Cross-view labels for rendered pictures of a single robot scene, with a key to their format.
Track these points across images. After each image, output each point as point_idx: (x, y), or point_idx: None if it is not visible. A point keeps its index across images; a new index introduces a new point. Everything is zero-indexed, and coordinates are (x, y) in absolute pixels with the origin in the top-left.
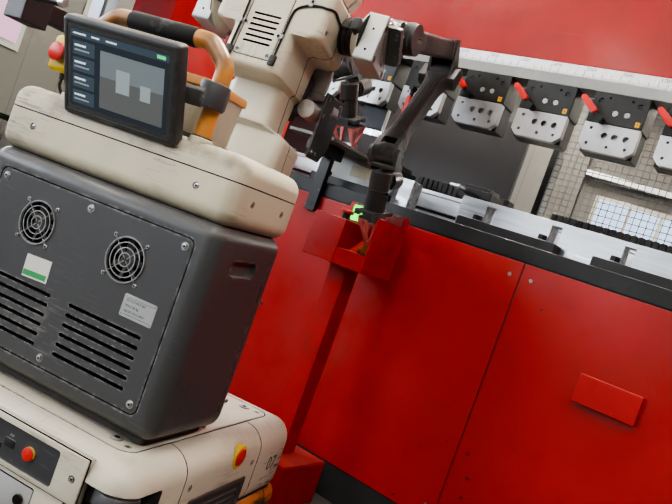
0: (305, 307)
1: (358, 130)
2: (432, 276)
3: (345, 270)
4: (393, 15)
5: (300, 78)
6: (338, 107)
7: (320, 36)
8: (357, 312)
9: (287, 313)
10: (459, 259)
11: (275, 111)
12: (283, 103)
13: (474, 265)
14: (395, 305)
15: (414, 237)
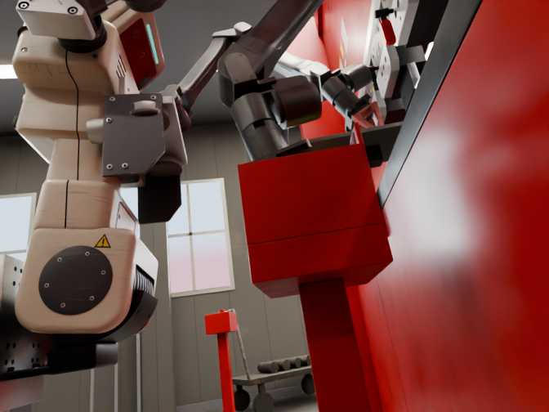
0: (437, 387)
1: (370, 111)
2: (484, 175)
3: (299, 293)
4: (363, 4)
5: (74, 112)
6: (149, 99)
7: (15, 57)
8: (468, 363)
9: (434, 407)
10: (485, 71)
11: (54, 162)
12: (67, 148)
13: (514, 29)
14: (489, 307)
15: (429, 143)
